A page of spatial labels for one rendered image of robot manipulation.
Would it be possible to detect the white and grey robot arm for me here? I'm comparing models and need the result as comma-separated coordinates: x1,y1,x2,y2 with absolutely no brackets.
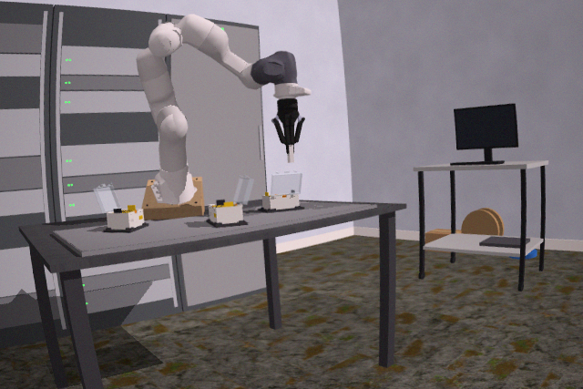
136,15,311,205

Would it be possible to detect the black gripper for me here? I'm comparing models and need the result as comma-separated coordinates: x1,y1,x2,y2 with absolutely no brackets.
271,98,305,163

